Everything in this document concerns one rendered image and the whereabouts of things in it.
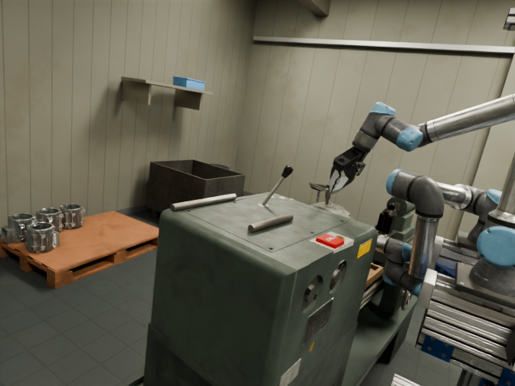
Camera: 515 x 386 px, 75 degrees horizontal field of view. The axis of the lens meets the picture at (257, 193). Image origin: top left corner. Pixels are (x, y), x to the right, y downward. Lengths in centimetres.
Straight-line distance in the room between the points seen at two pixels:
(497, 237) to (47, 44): 370
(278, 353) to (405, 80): 473
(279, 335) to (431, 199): 81
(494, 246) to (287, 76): 505
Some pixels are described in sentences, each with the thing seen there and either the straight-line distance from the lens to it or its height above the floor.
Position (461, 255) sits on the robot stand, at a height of 110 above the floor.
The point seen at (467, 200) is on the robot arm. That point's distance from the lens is 176.
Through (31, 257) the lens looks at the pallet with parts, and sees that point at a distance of 331.
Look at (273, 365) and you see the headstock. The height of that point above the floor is 101.
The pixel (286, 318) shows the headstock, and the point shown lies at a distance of 82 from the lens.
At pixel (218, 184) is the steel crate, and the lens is 403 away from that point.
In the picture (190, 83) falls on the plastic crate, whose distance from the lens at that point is 445.
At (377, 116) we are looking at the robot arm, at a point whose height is 162.
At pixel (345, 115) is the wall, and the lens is 542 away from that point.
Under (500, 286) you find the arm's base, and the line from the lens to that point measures 127.
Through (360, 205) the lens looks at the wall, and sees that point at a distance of 542.
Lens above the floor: 159
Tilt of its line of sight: 14 degrees down
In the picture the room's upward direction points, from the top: 9 degrees clockwise
